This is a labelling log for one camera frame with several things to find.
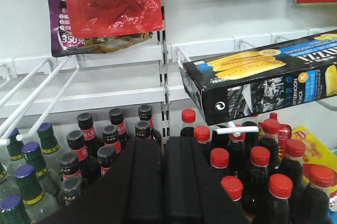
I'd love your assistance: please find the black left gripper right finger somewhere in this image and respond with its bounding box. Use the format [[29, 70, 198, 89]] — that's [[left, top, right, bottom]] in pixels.
[[163, 137, 248, 223]]

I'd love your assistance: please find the red seasoning sachet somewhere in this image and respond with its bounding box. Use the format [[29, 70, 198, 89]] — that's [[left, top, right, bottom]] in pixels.
[[277, 122, 292, 159]]

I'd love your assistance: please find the yellow snack sachet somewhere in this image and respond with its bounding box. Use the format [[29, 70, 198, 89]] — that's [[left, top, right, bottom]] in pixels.
[[292, 126, 336, 212]]

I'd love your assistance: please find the red pickled vegetable pouch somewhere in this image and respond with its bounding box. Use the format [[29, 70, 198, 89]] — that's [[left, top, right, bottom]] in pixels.
[[66, 0, 163, 38]]

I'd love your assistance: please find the black Franzzi cookie box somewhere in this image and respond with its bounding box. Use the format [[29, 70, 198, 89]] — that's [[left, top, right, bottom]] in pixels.
[[180, 30, 336, 125]]

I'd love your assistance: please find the purple snack pouch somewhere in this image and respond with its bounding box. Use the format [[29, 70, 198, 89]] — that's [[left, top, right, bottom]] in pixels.
[[48, 0, 153, 57]]

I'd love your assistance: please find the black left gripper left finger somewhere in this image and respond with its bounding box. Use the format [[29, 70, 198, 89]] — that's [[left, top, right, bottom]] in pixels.
[[44, 139, 162, 223]]

